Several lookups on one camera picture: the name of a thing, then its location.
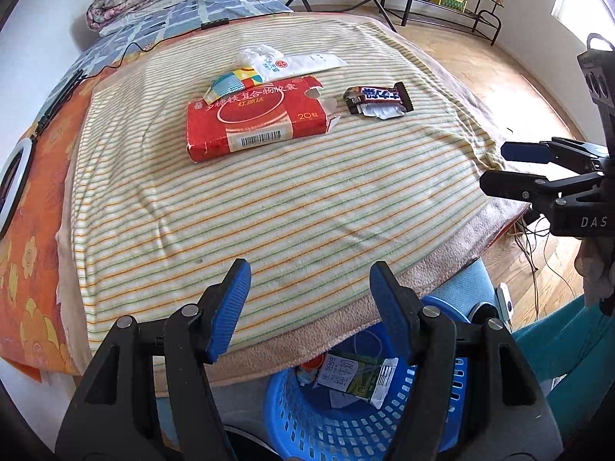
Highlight blue plastic basket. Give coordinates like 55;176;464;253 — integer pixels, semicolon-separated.
263;298;470;461

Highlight teal yellow checked wrapper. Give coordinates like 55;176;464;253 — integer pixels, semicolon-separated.
204;68;265;104

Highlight black metal clothes rack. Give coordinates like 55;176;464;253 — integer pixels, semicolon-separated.
402;0;513;48

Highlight white ring light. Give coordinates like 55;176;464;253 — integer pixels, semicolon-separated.
0;137;37;242

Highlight green milk carton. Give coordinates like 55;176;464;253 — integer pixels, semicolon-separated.
314;352;401;407

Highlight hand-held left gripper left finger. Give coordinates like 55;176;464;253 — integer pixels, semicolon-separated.
55;258;253;461

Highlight white plastic pouch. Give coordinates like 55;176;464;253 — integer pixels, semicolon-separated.
259;53;348;83

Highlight blue checked bed sheet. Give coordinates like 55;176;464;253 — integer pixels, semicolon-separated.
45;0;295;122

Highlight red medicine box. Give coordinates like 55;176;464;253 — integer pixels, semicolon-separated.
186;76;343;165

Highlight black ring light cable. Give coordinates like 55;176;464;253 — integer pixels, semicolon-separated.
83;23;213;80

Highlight striped yellow towel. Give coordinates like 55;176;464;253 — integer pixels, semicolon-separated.
70;12;506;352

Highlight brown chocolate bar wrapper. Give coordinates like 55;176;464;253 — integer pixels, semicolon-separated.
343;83;414;120

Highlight orange floral sheet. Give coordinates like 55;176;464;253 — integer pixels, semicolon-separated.
0;41;99;381

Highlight person's right hand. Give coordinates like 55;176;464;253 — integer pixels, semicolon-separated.
579;237;615;318

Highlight light blue mat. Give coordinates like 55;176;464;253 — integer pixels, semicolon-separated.
423;257;501;328

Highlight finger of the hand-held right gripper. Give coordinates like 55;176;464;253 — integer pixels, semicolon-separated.
479;169;607;213
500;137;609;172

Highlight black floor cables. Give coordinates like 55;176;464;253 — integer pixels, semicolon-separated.
508;215;578;309

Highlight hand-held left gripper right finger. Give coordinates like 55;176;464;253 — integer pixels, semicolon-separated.
369;260;559;461

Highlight small white device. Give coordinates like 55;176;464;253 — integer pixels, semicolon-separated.
495;284;514;323

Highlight black ring light stand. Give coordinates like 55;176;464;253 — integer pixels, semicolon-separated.
36;70;85;136

